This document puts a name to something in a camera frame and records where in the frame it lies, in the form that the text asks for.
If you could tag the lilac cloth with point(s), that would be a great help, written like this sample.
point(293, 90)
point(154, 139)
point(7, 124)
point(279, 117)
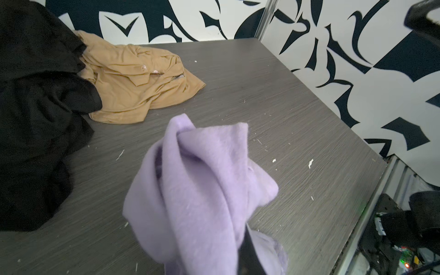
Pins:
point(192, 197)

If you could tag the aluminium frame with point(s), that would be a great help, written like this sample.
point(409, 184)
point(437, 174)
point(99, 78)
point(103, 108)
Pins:
point(265, 19)

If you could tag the tan cloth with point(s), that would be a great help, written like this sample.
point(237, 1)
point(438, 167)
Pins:
point(131, 80)

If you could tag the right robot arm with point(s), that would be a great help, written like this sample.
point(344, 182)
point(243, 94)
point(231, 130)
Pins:
point(416, 20)

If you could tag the black cloth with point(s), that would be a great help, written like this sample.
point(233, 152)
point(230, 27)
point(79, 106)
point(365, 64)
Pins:
point(43, 103)

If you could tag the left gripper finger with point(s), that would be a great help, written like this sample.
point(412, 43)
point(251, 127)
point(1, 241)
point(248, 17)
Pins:
point(249, 262)

